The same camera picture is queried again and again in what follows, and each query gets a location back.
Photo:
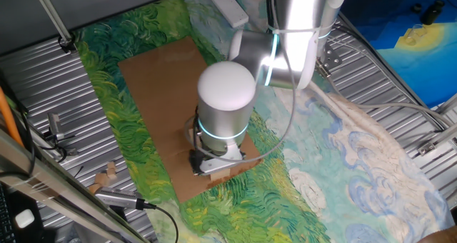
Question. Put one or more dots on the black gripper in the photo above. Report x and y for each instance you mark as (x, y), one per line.
(195, 162)

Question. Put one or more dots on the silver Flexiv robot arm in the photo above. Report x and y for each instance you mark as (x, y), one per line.
(225, 103)

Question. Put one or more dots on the small wooden block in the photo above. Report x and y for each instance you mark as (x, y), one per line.
(103, 179)
(94, 188)
(111, 169)

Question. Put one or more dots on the brown cardboard sheet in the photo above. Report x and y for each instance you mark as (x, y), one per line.
(157, 85)

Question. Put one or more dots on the painted landscape cloth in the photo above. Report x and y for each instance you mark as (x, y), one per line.
(321, 182)

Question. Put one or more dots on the white power strip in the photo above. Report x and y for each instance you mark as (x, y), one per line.
(228, 5)

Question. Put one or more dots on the white earbuds case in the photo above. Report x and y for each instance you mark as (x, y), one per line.
(25, 218)

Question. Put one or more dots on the orange tube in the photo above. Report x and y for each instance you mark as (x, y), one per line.
(7, 118)

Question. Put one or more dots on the black keyboard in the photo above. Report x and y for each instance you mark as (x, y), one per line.
(5, 218)

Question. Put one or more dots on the aluminium pole with foot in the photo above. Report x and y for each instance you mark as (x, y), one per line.
(50, 10)

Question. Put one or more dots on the blue and yellow cloth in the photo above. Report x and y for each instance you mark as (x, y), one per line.
(410, 64)

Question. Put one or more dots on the aluminium profile bar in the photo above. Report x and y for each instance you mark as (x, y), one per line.
(437, 141)

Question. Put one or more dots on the clear glass beaker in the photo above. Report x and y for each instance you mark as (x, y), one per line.
(416, 34)

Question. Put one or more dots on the small black cap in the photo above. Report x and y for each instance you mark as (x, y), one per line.
(416, 8)

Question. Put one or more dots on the black bottle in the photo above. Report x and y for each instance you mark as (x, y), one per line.
(432, 12)

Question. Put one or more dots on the silver camera with plug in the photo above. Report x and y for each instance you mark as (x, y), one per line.
(114, 196)

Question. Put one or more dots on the aluminium frame beam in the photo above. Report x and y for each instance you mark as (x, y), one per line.
(53, 186)

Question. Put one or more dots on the metal clamp bracket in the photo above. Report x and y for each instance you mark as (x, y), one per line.
(55, 127)

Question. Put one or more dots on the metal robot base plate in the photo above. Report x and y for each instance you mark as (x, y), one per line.
(333, 59)

